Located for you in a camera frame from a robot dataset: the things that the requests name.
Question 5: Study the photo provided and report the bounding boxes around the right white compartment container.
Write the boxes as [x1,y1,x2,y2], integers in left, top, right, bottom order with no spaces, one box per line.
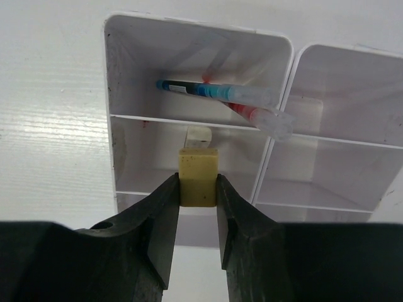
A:
[253,44,402,223]

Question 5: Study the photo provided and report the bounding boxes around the left white compartment container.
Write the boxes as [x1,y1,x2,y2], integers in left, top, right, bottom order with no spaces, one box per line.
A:
[102,11,295,249]

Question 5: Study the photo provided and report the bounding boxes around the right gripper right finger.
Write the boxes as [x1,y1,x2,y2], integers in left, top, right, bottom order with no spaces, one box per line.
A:
[216,175,402,301]

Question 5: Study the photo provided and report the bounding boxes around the white compartment container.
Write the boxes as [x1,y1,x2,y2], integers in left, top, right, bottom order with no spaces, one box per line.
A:
[253,44,402,223]
[102,11,295,249]

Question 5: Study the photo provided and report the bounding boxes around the yellow eraser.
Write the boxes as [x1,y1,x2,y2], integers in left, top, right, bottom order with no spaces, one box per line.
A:
[178,148,219,208]

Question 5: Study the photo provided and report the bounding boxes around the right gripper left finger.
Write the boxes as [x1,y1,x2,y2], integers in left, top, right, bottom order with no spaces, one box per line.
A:
[1,174,179,301]

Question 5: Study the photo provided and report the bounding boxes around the grey eraser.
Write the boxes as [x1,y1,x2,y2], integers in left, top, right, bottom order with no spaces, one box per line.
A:
[184,125,212,148]

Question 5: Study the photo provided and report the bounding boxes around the blue pen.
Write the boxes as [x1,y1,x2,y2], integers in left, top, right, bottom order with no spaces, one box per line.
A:
[156,80,279,108]

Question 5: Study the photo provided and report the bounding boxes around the red pen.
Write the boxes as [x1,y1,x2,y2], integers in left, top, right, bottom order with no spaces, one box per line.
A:
[202,75,294,142]

